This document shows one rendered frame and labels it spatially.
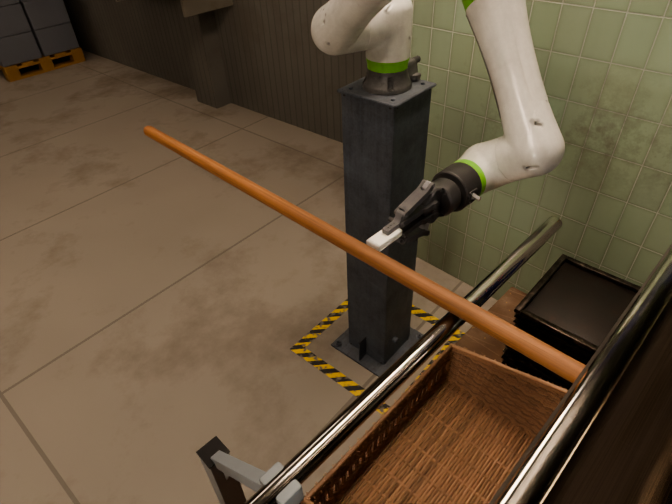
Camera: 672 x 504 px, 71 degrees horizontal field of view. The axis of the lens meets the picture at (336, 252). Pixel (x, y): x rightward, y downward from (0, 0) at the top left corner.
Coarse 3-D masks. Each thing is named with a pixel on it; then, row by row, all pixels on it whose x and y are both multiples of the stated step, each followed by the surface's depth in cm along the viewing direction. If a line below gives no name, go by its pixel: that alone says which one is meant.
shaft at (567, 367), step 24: (168, 144) 121; (216, 168) 109; (264, 192) 100; (288, 216) 95; (312, 216) 92; (336, 240) 87; (384, 264) 81; (432, 288) 75; (456, 312) 73; (480, 312) 71; (504, 336) 68; (528, 336) 67; (552, 360) 64; (576, 360) 64
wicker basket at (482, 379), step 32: (448, 352) 125; (416, 384) 117; (448, 384) 133; (480, 384) 126; (512, 384) 117; (544, 384) 109; (384, 416) 110; (416, 416) 126; (448, 416) 126; (480, 416) 125; (512, 416) 123; (544, 416) 114; (352, 448) 105; (384, 448) 120; (416, 448) 119; (448, 448) 119; (480, 448) 118; (512, 448) 118; (320, 480) 100; (352, 480) 112; (384, 480) 113; (416, 480) 113; (448, 480) 113
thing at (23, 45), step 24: (0, 0) 486; (24, 0) 501; (48, 0) 517; (0, 24) 494; (24, 24) 510; (48, 24) 526; (0, 48) 502; (24, 48) 518; (48, 48) 535; (72, 48) 554
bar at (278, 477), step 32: (544, 224) 92; (512, 256) 85; (480, 288) 79; (448, 320) 74; (416, 352) 70; (384, 384) 66; (352, 416) 62; (224, 448) 83; (320, 448) 59; (224, 480) 85; (256, 480) 63; (288, 480) 56
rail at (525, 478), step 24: (648, 288) 41; (648, 312) 39; (624, 336) 37; (600, 360) 36; (624, 360) 36; (600, 384) 34; (576, 408) 33; (600, 408) 33; (552, 432) 31; (576, 432) 31; (528, 456) 31; (552, 456) 30; (528, 480) 29; (552, 480) 29
